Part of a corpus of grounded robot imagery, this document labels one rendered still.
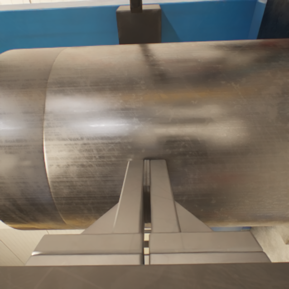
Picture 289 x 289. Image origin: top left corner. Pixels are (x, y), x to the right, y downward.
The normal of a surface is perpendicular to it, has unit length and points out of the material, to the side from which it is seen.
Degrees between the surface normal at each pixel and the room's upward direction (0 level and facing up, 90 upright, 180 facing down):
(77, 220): 90
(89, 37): 90
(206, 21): 90
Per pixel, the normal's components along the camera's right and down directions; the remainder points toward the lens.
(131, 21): 0.00, 0.63
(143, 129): -0.03, 0.00
